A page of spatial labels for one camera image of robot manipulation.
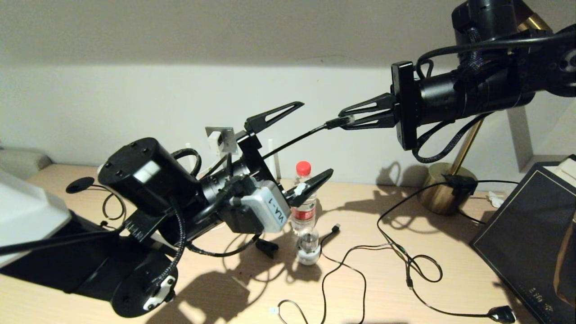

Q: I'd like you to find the white wifi router with antennas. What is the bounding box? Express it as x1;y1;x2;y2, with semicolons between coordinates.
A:
186;139;282;183

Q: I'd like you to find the dark blue gift bag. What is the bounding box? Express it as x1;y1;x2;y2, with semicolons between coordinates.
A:
470;155;576;324

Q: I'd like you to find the black block on lamp base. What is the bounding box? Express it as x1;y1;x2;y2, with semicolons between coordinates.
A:
443;175;478;198

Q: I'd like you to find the black cable with white tag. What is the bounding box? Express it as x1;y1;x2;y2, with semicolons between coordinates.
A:
270;299;311;324

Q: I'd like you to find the small white clear-dome humidifier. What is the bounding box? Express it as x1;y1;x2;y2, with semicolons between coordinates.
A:
296;227;322;265

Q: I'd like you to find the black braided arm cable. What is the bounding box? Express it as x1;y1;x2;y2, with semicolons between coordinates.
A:
412;112;493;163
153;148;262;288

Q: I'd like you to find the black USB cable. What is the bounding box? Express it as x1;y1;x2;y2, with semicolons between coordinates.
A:
320;224;444;324

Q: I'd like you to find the clear water bottle red cap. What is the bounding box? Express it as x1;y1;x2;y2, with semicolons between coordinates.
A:
290;161;318;234

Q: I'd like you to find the small black plastic clip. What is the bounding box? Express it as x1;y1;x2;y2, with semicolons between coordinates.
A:
256;238;279;259

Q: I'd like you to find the white box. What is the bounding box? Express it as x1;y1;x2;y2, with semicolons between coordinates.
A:
542;158;576;192

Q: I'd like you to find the grey wall power socket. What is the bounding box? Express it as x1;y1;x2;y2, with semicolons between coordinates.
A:
206;127;237;156

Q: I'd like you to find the grey cushion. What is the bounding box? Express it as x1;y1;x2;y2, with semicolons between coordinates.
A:
0;148;52;180

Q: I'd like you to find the black right camera cable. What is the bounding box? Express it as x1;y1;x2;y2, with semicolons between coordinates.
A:
416;29;576;79

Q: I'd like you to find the black left camera bracket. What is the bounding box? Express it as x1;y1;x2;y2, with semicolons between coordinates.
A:
220;202;266;234

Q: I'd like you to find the black lamp power cord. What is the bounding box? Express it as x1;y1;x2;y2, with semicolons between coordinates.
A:
377;180;518;324

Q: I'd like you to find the white plastic mounting bracket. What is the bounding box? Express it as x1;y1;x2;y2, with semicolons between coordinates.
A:
143;275;176;311

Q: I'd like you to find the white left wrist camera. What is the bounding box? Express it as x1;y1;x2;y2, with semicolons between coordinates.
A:
234;180;292;234

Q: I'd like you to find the brass desk lamp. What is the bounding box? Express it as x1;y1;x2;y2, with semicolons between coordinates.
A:
425;0;556;216

